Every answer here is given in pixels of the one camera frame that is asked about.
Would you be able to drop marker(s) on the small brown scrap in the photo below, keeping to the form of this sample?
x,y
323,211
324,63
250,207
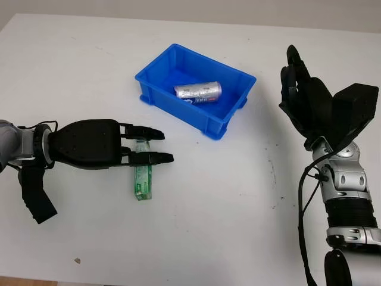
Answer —
x,y
78,260

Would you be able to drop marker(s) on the silver purple cylindrical canister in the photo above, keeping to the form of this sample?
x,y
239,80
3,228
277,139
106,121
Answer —
x,y
198,92

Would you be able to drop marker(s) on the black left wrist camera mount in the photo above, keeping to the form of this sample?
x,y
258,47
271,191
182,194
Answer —
x,y
34,193

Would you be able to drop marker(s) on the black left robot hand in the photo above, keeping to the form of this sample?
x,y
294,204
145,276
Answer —
x,y
86,144

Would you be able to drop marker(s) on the blue plastic tray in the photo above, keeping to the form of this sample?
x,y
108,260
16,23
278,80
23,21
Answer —
x,y
214,122

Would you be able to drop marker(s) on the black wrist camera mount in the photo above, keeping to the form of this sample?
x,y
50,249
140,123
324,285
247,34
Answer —
x,y
34,193
354,107

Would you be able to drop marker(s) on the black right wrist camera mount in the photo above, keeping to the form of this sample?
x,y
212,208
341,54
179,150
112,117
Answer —
x,y
354,107

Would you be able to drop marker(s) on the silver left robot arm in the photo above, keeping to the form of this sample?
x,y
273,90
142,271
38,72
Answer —
x,y
18,140

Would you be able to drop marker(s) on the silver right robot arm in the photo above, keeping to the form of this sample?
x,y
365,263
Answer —
x,y
348,184

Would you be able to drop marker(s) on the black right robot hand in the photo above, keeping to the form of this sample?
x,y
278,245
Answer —
x,y
312,104

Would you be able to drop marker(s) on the green rectangular box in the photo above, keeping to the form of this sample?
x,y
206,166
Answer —
x,y
143,181

